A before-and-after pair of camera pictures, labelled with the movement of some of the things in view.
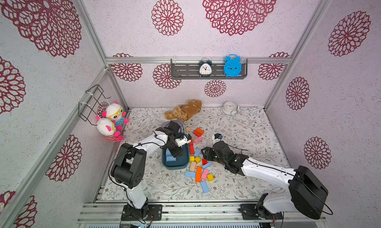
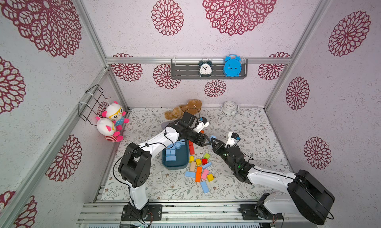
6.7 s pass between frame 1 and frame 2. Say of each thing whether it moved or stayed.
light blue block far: stayed
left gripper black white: moved
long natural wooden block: stayed
